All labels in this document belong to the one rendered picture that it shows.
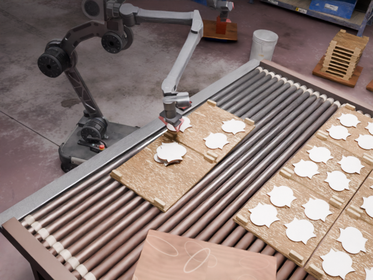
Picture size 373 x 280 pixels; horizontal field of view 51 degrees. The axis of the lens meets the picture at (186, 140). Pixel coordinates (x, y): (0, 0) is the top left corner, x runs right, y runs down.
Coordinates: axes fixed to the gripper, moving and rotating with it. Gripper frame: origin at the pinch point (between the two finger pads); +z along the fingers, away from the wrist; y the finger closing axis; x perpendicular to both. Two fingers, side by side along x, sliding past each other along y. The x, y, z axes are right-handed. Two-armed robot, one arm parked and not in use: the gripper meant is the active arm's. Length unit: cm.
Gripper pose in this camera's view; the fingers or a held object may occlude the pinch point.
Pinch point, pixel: (172, 126)
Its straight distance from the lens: 199.7
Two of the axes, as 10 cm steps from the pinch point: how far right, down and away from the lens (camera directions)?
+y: -7.6, -4.6, 4.6
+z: 0.7, 6.4, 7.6
